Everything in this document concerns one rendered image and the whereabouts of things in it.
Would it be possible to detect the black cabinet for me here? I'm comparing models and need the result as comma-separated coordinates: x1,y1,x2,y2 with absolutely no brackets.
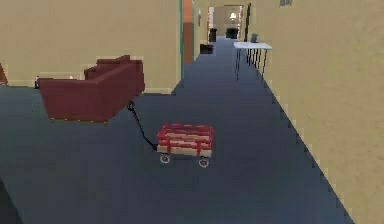
225,27,240,40

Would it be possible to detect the black box on floor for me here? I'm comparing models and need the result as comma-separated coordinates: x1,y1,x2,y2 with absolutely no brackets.
199,43,215,55

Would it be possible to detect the dark room door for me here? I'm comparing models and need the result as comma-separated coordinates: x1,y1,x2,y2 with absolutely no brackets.
243,2,253,43

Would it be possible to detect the white table with black legs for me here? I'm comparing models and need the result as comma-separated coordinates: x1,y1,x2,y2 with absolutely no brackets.
233,41,274,81

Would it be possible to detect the brown furniture piece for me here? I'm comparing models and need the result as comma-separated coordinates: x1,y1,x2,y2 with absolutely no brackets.
0,63,9,86

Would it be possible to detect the dark red sofa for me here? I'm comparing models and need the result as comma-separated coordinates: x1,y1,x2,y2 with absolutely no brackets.
37,54,146,126

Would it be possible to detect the red wooden wagon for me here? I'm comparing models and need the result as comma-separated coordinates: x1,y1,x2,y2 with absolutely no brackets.
126,100,215,169

